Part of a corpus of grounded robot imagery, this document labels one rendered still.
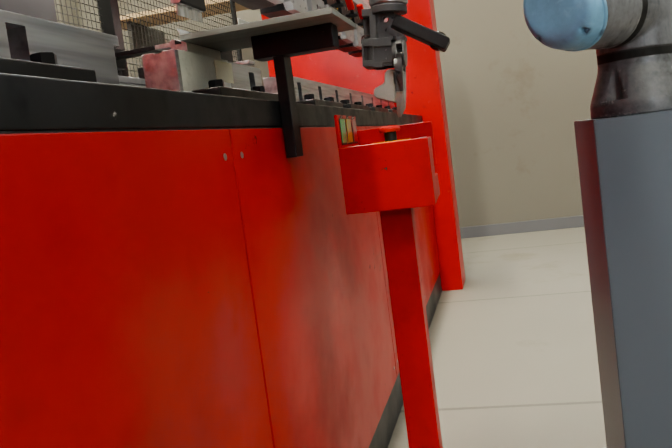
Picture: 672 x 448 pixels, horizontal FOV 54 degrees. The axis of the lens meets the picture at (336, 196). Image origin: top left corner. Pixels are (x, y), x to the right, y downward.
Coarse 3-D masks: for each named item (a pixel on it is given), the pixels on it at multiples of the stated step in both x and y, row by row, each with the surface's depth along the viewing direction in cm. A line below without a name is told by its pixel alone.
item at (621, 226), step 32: (576, 128) 115; (608, 128) 99; (640, 128) 98; (608, 160) 99; (640, 160) 98; (608, 192) 100; (640, 192) 99; (608, 224) 100; (640, 224) 99; (608, 256) 101; (640, 256) 100; (608, 288) 102; (640, 288) 100; (608, 320) 105; (640, 320) 101; (608, 352) 108; (640, 352) 101; (608, 384) 112; (640, 384) 102; (608, 416) 115; (640, 416) 102
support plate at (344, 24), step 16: (288, 16) 105; (304, 16) 105; (320, 16) 105; (336, 16) 106; (208, 32) 109; (224, 32) 108; (240, 32) 109; (256, 32) 111; (272, 32) 113; (224, 48) 123; (240, 48) 126
